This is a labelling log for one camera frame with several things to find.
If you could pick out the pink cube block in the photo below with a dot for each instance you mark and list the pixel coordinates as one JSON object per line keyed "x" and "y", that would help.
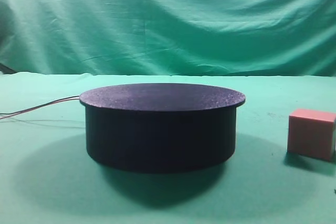
{"x": 311, "y": 133}

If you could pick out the black round turntable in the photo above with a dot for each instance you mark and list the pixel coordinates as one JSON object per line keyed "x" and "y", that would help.
{"x": 161, "y": 128}

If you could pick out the green backdrop cloth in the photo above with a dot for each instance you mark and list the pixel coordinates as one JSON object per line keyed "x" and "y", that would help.
{"x": 169, "y": 37}

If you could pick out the green table cloth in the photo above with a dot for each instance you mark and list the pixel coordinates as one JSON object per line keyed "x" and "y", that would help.
{"x": 47, "y": 176}

